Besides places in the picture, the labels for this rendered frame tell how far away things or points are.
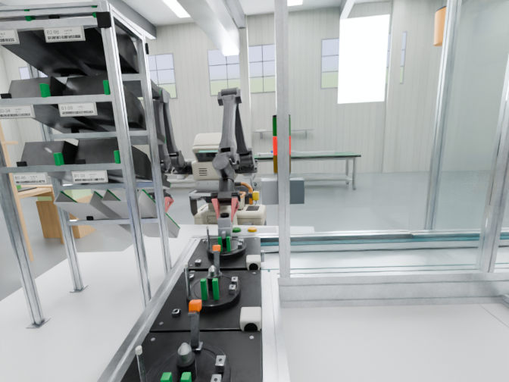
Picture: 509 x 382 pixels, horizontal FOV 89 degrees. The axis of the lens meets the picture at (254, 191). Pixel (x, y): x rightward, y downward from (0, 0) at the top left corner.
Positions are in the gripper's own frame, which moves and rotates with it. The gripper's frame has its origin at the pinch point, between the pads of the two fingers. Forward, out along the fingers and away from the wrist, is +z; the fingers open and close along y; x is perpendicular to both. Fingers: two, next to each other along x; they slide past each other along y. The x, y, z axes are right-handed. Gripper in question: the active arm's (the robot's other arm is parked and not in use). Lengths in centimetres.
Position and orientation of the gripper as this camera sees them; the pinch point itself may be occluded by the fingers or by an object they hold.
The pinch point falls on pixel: (225, 219)
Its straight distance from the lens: 89.6
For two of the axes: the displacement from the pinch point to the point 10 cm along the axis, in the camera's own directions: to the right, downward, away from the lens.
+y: 10.0, -0.2, -0.3
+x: 0.4, 4.4, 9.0
